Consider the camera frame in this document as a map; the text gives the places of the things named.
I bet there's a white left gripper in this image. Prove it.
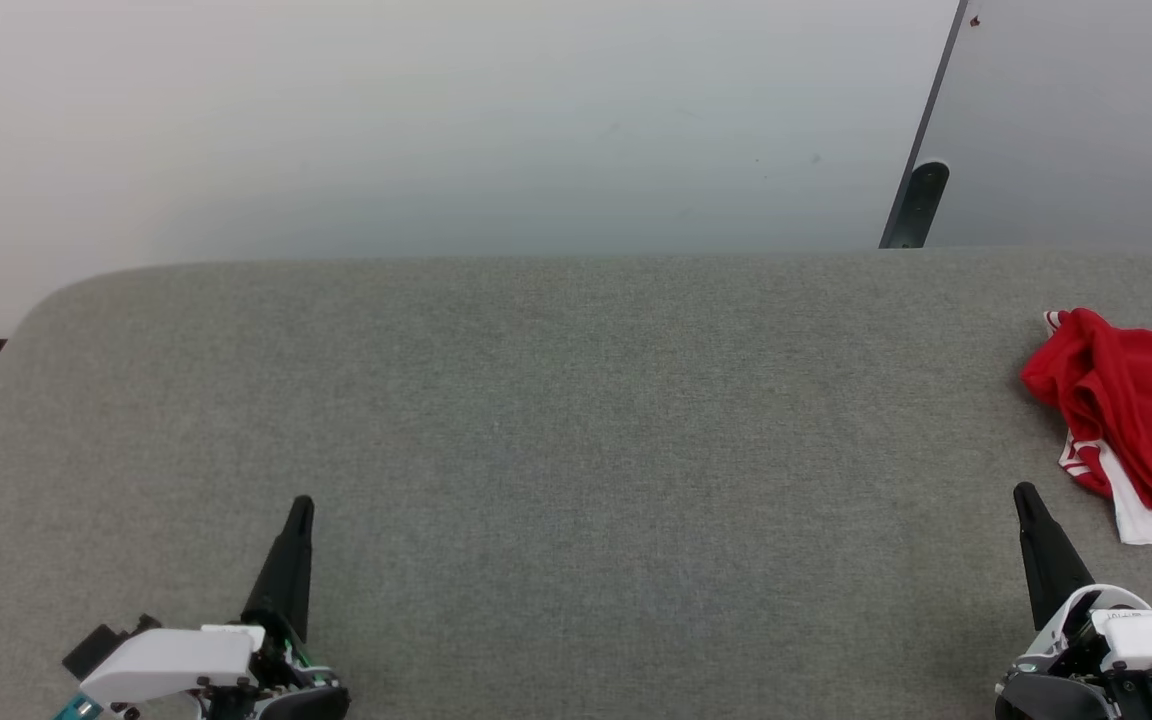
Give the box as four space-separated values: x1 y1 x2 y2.
79 494 353 720

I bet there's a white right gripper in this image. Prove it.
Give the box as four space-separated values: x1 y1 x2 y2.
994 481 1152 720

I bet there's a red and white sports jersey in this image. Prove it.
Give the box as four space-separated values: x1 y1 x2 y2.
1020 306 1152 547

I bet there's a grey partition panel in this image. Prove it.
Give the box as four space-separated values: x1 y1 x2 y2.
921 0 1152 264

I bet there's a black partition bracket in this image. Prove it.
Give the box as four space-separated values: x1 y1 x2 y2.
893 161 951 250

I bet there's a dark partition frame strip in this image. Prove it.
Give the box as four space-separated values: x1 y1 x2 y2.
878 0 971 250

